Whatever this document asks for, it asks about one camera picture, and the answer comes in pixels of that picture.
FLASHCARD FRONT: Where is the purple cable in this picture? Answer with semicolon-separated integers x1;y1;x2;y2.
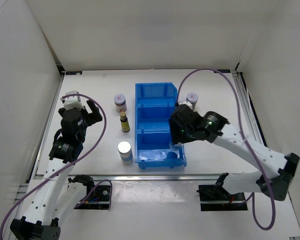
176;68;276;230
0;92;113;240

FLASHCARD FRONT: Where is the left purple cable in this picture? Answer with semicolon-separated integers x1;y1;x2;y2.
0;92;113;240

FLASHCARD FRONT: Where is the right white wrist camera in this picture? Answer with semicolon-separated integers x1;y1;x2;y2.
178;100;194;110

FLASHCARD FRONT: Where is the right dark sauce jar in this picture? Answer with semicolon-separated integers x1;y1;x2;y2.
186;92;199;110

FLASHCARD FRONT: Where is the left aluminium frame rail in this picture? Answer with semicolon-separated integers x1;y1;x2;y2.
25;60;65;184

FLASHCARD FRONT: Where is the aluminium frame rail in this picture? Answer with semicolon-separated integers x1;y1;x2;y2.
230;69;268;147
14;173;268;201
25;60;65;184

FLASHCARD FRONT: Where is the right aluminium frame rail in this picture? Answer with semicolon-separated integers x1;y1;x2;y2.
230;69;268;147

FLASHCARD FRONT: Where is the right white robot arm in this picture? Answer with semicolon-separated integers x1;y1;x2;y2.
169;104;300;201

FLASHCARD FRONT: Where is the dark sauce jar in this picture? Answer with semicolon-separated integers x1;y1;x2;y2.
114;94;127;113
186;92;199;110

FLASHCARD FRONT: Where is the blue three-compartment plastic bin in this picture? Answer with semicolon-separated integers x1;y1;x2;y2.
134;82;187;170

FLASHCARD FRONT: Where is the right blue corner label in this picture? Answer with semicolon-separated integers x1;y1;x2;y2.
213;69;231;74

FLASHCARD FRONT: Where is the silver-lid shaker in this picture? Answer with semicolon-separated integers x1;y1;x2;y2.
166;141;183;160
117;141;134;164

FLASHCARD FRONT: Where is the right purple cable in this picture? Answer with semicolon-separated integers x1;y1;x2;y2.
176;68;276;230

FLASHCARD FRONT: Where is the left dark sauce jar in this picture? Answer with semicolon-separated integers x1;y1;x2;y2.
114;94;127;113

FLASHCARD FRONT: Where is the left blue corner label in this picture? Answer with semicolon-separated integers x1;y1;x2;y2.
65;71;83;76

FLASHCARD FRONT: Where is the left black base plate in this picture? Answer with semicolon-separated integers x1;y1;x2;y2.
74;180;113;211

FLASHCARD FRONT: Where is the blue corner label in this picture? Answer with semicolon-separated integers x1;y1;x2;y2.
213;69;231;74
65;71;83;76

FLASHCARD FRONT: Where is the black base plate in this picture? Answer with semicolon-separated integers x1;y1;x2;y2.
74;180;113;211
196;184;248;212

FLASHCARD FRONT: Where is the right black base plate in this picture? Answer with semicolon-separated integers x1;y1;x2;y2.
196;184;248;212

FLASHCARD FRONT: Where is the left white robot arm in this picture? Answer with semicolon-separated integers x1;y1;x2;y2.
10;95;107;240

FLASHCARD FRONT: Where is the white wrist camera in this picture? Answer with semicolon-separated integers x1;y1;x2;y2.
60;95;84;111
178;100;194;110

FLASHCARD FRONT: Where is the left yellow-label small bottle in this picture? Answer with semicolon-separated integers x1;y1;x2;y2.
120;111;130;133

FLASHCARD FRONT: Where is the front aluminium frame rail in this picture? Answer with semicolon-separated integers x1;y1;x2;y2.
14;173;268;201

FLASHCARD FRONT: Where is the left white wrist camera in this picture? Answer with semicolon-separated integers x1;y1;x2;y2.
60;95;84;111

